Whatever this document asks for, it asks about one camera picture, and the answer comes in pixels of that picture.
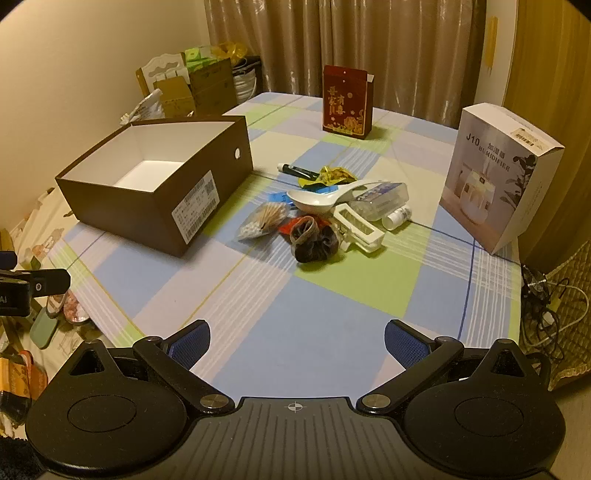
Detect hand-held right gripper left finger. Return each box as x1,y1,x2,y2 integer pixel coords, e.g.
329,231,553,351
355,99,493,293
58,319,235,415

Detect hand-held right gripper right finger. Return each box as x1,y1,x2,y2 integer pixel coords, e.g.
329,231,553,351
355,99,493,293
355,319,542,415

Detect brown cardboard box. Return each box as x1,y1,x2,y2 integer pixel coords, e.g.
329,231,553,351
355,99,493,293
54,115,254,257

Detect white plastic clip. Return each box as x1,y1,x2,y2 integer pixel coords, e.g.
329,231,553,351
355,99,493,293
332,203,386,254

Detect bag of cotton swabs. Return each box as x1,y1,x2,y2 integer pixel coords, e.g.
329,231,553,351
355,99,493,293
237,200,293,241

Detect clear plastic bottle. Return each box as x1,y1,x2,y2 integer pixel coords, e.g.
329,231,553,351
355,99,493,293
348,181,411,220

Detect blue wrapper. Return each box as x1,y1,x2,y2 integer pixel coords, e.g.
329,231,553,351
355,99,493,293
269,184,345,203

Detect white plastic spoon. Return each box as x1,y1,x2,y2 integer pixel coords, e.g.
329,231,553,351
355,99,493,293
286,180,370,216

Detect yellow snack packet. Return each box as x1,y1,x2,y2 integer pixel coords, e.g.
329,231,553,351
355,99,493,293
298,166,359,190

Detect black marker pen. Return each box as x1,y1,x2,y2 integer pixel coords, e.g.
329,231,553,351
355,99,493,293
277,163,320,179

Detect pink patterned slipper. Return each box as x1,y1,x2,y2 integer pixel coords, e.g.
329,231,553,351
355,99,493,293
59,290,92,325

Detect beige printed cloth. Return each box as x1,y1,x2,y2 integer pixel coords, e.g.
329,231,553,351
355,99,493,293
0,184,105,354

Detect green slipper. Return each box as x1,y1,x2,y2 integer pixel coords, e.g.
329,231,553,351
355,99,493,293
31,306,61,350

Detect orange bag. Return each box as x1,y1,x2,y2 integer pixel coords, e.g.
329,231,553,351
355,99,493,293
0,350,49,426

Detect white product box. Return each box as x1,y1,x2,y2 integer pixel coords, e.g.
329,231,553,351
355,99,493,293
438,104,565,256

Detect clear plastic bag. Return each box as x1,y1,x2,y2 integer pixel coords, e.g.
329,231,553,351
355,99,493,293
117,90,165,124

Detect small cardboard box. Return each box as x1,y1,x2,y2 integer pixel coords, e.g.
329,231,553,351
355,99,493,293
152,76,195,119

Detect white chair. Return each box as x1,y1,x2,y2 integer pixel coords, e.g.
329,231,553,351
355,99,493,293
135,52,188,100

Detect red gift box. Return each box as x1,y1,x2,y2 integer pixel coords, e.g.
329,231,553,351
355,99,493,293
322,65,374,140

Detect large cardboard box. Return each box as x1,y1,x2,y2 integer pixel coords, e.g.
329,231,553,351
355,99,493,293
189,58,234,116

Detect white ribbed basket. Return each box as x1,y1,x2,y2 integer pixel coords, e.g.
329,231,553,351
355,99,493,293
233,56,264,105

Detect yellow plastic bag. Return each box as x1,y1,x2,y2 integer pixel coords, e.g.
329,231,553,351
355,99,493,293
215,41,249,61

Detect brown curtain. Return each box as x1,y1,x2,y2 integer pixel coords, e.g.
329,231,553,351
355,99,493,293
204,0,486,126

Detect tangled cables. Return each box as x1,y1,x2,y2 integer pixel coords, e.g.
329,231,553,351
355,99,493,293
521,264,591,354

